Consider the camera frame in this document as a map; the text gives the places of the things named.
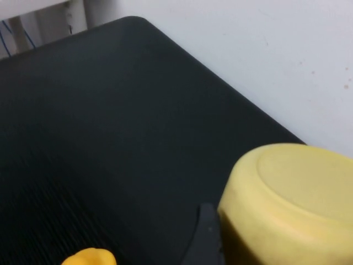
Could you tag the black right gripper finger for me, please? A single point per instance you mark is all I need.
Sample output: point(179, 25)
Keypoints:
point(205, 237)

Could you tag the yellow plastic cup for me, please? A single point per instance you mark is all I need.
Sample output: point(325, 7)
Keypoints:
point(289, 193)

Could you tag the yellow rubber duck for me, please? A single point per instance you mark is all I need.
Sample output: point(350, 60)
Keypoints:
point(88, 258)

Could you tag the white furniture frame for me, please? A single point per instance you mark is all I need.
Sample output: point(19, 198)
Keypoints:
point(41, 16)

